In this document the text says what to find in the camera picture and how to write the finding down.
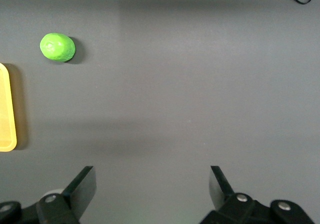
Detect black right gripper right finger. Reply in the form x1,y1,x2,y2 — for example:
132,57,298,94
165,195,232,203
199,165,316,224

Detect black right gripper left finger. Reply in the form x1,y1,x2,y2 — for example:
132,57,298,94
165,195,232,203
0,165,97,224

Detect green apple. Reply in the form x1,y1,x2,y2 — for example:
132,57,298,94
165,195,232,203
39,33,76,63

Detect yellow plastic tray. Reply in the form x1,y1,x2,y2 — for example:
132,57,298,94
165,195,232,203
0,63,18,152

